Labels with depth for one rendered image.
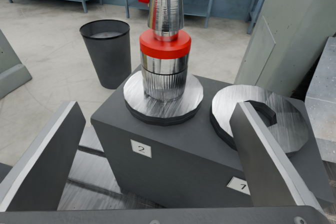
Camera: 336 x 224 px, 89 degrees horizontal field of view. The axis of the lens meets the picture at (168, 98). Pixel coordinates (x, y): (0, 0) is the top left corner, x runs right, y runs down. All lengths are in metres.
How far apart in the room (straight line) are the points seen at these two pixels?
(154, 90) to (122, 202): 0.24
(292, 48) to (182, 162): 0.49
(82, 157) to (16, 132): 1.65
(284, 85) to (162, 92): 0.53
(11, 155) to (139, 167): 1.69
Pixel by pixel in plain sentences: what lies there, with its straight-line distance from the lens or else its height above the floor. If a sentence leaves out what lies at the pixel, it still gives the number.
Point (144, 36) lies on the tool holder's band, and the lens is 0.16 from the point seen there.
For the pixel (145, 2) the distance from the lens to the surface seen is 4.34.
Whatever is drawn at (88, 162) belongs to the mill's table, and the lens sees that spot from 0.39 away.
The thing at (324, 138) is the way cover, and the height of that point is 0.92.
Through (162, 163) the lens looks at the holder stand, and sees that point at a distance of 0.20.
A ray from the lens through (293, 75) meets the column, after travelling 0.64.
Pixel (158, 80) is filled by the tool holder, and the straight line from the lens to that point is 0.16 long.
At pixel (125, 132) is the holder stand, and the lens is 0.18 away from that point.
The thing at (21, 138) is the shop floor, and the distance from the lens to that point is 1.95.
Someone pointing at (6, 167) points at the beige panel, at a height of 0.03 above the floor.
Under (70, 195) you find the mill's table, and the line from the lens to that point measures 0.37.
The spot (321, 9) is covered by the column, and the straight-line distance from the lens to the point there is 0.57.
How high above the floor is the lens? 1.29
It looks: 43 degrees down
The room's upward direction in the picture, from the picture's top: 3 degrees clockwise
